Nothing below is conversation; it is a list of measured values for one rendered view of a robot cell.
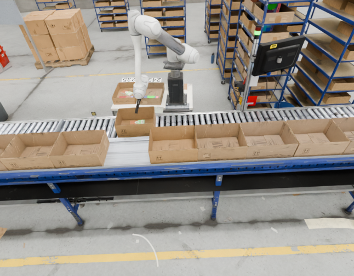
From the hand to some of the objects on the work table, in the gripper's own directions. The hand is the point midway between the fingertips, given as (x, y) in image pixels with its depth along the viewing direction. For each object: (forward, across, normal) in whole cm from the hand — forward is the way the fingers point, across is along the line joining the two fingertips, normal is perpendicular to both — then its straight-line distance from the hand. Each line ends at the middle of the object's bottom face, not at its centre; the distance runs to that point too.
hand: (136, 109), depth 240 cm
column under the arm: (-1, +37, -46) cm, 59 cm away
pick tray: (+9, +47, -17) cm, 51 cm away
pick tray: (+20, +51, +14) cm, 57 cm away
